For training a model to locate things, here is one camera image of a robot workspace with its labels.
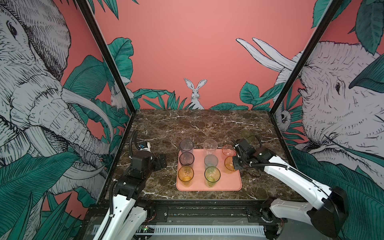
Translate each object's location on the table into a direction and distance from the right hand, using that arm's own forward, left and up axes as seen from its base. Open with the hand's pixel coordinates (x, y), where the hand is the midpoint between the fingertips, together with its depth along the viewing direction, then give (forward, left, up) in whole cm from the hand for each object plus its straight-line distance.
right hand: (234, 161), depth 79 cm
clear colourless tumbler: (+17, +11, -13) cm, 24 cm away
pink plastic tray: (-7, +3, -12) cm, 14 cm away
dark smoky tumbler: (+4, +26, -6) cm, 27 cm away
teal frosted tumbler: (+2, +12, -4) cm, 13 cm away
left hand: (0, +40, +6) cm, 41 cm away
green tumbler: (+29, -18, -15) cm, 38 cm away
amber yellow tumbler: (-7, +26, -2) cm, 27 cm away
